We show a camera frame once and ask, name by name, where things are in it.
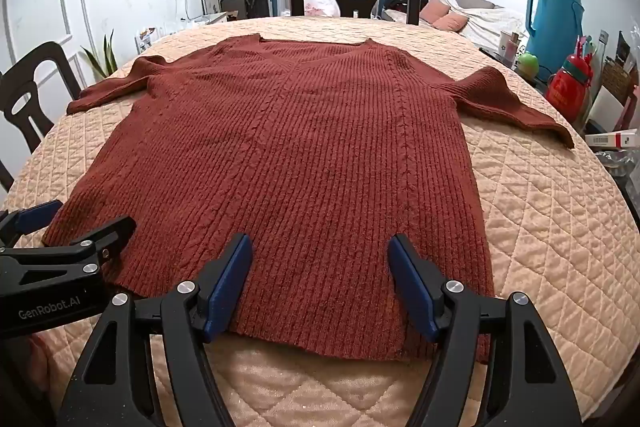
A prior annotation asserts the rust red knit sweater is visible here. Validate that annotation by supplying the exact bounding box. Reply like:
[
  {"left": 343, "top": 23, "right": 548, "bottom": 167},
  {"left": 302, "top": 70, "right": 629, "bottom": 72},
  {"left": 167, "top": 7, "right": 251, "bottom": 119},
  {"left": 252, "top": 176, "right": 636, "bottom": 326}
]
[{"left": 41, "top": 34, "right": 576, "bottom": 364}]

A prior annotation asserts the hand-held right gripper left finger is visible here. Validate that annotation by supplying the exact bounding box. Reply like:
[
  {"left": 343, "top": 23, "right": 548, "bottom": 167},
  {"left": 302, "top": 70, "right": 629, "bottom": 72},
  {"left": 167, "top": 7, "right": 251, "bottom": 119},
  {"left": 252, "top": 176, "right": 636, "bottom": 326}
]
[{"left": 57, "top": 233, "right": 253, "bottom": 427}]

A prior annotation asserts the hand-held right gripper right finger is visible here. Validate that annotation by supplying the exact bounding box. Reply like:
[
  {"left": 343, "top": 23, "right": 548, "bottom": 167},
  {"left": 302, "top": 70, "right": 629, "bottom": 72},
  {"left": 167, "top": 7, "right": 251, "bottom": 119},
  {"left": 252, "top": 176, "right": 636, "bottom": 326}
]
[{"left": 387, "top": 233, "right": 583, "bottom": 427}]

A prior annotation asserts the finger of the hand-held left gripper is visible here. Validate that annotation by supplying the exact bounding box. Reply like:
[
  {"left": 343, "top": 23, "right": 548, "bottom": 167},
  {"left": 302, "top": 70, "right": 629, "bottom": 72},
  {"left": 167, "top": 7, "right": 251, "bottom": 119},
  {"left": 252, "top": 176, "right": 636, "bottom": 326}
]
[
  {"left": 0, "top": 201, "right": 63, "bottom": 250},
  {"left": 0, "top": 215, "right": 137, "bottom": 282}
]

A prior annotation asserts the wicker basket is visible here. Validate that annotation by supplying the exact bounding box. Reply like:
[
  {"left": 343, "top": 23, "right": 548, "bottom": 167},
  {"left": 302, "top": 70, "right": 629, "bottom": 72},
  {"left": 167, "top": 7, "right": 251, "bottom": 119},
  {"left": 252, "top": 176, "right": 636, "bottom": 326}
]
[{"left": 600, "top": 57, "right": 633, "bottom": 105}]

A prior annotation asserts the pink pillow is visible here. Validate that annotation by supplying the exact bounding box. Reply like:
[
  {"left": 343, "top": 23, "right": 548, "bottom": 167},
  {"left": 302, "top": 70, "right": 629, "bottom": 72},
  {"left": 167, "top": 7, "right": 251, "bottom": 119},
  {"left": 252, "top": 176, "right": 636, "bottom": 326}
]
[
  {"left": 432, "top": 13, "right": 470, "bottom": 32},
  {"left": 419, "top": 0, "right": 451, "bottom": 24}
]

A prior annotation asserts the white bedding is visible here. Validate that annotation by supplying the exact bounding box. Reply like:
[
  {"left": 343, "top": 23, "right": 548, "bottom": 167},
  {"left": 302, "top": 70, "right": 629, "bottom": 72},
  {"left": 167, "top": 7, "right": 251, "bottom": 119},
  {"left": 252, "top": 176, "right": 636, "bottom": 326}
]
[{"left": 430, "top": 0, "right": 531, "bottom": 52}]

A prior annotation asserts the beige quilted table cover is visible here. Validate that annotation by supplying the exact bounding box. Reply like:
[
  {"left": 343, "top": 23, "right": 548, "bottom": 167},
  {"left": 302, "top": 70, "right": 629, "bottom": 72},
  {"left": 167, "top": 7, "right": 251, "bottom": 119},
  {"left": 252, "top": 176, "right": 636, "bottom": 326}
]
[{"left": 0, "top": 14, "right": 636, "bottom": 427}]

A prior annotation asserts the white red flat box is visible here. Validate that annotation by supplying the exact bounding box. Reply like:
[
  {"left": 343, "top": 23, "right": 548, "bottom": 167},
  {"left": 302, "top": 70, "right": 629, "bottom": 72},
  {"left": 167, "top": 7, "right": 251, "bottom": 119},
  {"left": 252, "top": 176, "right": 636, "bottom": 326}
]
[{"left": 585, "top": 130, "right": 636, "bottom": 150}]

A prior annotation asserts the teal thermos jug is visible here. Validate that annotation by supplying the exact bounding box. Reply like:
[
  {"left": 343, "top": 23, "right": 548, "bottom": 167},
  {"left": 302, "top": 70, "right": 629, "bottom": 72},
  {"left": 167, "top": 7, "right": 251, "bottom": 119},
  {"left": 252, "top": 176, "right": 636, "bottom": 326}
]
[{"left": 527, "top": 0, "right": 586, "bottom": 78}]

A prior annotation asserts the colourful snack box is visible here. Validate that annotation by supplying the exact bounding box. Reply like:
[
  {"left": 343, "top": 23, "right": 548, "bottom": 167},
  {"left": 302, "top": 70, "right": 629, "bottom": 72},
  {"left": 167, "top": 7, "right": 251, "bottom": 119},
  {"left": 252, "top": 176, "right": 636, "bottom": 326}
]
[{"left": 136, "top": 27, "right": 157, "bottom": 54}]

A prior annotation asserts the green toy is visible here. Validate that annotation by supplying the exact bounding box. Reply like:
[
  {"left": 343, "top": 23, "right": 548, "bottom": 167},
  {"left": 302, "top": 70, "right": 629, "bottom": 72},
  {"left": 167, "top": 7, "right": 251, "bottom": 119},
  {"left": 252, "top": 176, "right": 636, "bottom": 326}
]
[{"left": 516, "top": 52, "right": 540, "bottom": 78}]

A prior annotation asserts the red bottle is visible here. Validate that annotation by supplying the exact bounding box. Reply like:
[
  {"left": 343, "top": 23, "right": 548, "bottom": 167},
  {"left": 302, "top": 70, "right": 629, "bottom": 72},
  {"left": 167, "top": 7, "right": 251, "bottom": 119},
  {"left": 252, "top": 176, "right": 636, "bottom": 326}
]
[{"left": 545, "top": 54, "right": 593, "bottom": 122}]

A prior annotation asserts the green potted plant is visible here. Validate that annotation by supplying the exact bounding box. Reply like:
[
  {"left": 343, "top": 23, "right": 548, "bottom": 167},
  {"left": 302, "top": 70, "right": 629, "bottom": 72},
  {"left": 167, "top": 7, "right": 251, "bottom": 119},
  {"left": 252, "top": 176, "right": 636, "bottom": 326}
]
[{"left": 80, "top": 32, "right": 118, "bottom": 80}]

